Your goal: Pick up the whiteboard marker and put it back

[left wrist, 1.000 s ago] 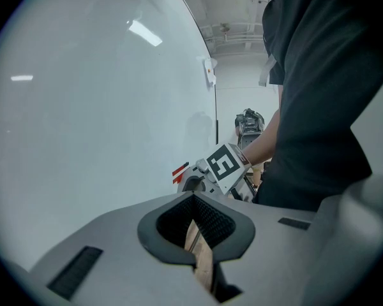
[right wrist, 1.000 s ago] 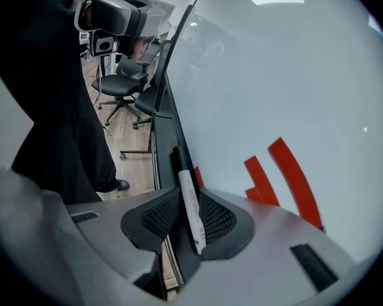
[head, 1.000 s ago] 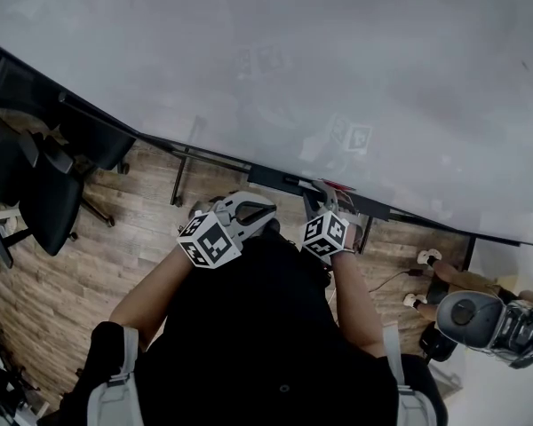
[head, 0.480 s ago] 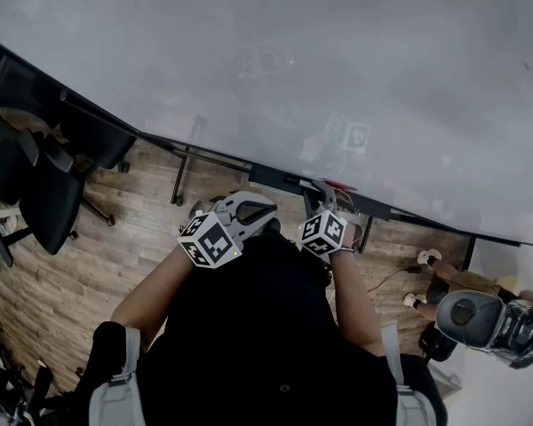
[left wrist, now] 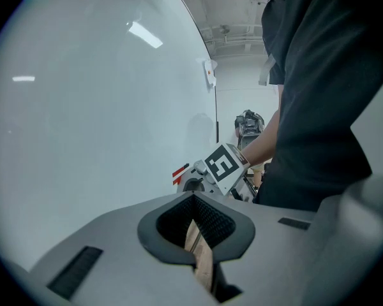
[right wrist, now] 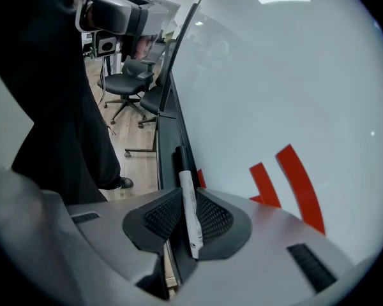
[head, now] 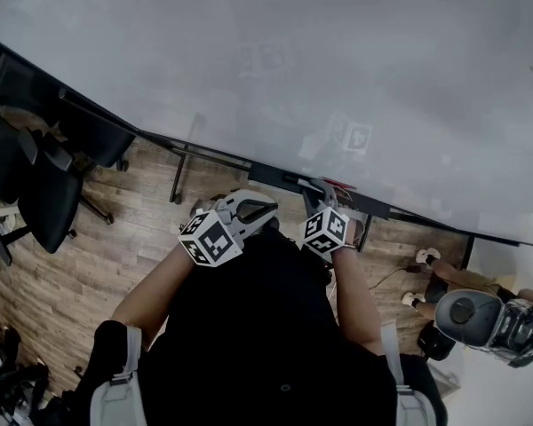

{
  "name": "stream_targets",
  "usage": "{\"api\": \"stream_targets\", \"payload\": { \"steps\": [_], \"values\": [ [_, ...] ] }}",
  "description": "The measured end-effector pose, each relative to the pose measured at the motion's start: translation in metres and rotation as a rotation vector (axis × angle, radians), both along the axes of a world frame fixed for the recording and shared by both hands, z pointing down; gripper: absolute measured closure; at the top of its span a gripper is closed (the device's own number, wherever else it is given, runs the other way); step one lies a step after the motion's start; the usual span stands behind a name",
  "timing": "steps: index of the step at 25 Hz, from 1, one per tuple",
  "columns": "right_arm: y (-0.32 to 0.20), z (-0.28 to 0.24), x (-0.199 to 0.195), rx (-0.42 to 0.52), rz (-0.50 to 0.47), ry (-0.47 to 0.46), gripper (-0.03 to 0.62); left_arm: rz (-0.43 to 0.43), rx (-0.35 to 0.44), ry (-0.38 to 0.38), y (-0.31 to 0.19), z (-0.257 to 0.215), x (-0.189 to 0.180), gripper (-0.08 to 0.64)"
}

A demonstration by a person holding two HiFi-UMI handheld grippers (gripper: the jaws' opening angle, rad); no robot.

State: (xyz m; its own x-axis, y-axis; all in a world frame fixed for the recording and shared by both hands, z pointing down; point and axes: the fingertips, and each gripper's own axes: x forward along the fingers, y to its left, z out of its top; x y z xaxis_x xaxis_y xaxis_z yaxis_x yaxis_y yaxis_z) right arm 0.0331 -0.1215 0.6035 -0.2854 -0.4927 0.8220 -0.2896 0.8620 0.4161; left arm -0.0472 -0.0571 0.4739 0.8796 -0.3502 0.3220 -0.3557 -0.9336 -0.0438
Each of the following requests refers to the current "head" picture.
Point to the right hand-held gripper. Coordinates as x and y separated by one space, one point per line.
325 231

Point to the person's left forearm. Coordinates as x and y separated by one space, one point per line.
153 289

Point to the person's black shirt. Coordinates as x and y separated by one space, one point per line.
257 326

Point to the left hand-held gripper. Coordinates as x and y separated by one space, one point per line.
211 240

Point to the black marker tray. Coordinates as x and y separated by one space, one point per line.
268 176

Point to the black whiteboard marker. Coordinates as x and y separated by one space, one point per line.
298 179

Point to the pile of black equipment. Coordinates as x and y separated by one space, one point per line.
9 380

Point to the person's right hand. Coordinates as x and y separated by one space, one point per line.
357 235

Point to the black bag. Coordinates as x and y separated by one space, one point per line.
436 342

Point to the large whiteboard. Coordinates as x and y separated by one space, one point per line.
293 69

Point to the person's right forearm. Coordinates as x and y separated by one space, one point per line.
355 300

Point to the black mesh office chair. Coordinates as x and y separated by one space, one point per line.
95 138
49 202

